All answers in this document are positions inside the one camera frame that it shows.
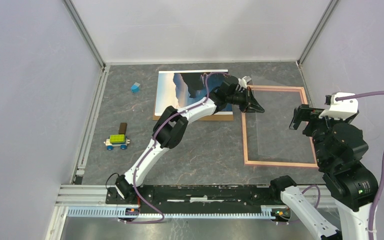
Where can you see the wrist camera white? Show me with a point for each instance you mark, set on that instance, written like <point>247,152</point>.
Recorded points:
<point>342,105</point>
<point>243,82</point>

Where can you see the landscape photo print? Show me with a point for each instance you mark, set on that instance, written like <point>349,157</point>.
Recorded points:
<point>175,94</point>

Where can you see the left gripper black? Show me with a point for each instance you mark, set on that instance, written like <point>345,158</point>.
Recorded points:
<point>252,107</point>

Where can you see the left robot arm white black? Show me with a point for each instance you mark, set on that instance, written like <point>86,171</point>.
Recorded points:
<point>167,134</point>

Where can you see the pink wooden picture frame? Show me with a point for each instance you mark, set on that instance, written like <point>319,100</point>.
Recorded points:
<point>246,160</point>

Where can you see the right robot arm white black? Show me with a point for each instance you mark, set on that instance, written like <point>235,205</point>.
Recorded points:
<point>339,147</point>

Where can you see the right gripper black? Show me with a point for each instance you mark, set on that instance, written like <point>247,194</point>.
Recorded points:
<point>303,111</point>

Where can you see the slotted cable duct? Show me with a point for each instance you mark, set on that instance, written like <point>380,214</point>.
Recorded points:
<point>123,212</point>

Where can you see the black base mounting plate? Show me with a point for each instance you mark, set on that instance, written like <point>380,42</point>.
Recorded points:
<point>199,199</point>

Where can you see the toy brick car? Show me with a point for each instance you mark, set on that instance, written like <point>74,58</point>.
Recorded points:
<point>117,141</point>

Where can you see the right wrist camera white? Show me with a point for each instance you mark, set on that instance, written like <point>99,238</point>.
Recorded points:
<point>342,105</point>

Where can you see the brown brick block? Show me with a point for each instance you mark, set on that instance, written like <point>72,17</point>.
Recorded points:
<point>122,128</point>

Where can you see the blue cube block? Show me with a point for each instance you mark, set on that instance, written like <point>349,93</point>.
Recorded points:
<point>135,87</point>

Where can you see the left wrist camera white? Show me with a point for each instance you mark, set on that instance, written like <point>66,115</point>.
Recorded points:
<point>243,82</point>

